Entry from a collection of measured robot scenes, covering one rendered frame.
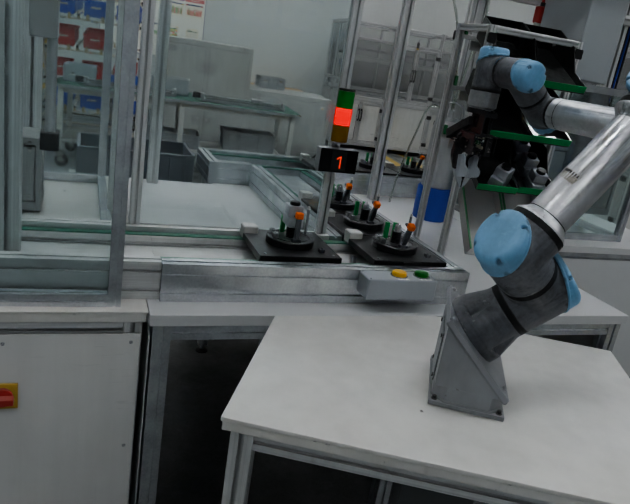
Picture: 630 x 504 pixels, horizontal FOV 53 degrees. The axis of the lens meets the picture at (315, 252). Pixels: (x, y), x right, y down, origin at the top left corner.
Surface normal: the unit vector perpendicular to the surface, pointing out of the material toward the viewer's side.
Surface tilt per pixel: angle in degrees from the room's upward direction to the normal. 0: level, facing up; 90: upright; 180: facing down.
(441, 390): 90
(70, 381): 90
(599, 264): 90
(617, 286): 90
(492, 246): 60
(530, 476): 0
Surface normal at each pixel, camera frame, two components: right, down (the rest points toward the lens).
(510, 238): -0.68, -0.46
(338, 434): 0.15, -0.94
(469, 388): -0.20, 0.27
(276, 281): 0.33, 0.34
